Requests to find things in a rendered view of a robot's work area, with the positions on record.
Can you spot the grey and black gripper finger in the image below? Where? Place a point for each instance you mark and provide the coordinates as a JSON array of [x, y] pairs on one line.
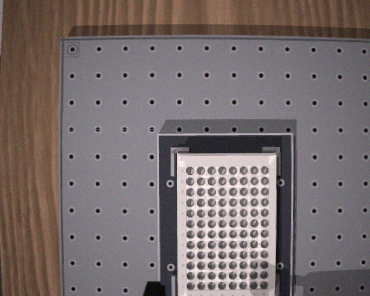
[[154, 288]]

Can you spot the white well plate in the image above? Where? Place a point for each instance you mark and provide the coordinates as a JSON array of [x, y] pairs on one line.
[[197, 182]]

